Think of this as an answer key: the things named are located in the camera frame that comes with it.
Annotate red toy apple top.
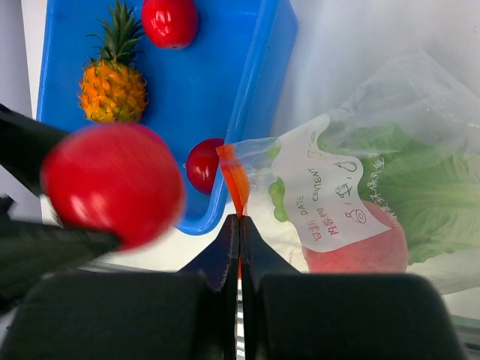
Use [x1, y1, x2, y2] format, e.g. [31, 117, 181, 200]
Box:
[40, 124, 185, 250]

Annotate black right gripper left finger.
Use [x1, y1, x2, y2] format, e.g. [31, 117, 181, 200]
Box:
[1, 214, 239, 359]

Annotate red toy apple bottom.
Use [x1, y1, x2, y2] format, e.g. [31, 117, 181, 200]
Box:
[140, 0, 200, 49]

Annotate red toy apple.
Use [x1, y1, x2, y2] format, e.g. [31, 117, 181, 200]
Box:
[140, 0, 200, 49]
[40, 124, 185, 250]

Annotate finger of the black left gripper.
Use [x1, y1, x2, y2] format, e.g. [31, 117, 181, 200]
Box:
[0, 105, 68, 196]
[1, 217, 120, 311]

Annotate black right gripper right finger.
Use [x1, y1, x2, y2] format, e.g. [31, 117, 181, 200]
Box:
[239, 217, 467, 359]

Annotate green toy lettuce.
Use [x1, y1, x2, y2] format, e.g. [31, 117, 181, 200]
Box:
[338, 124, 479, 264]

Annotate blue plastic bin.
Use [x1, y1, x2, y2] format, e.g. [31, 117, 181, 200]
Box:
[36, 0, 300, 236]

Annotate pink toy peach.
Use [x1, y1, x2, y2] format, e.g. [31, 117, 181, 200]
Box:
[302, 201, 409, 273]

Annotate toy pineapple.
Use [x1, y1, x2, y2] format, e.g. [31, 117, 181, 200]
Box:
[78, 1, 148, 124]

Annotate green toy grapes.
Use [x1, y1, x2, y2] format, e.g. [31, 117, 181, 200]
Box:
[268, 145, 290, 223]

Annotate clear zip bag orange zipper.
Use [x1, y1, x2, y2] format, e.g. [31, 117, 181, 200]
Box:
[217, 52, 479, 294]

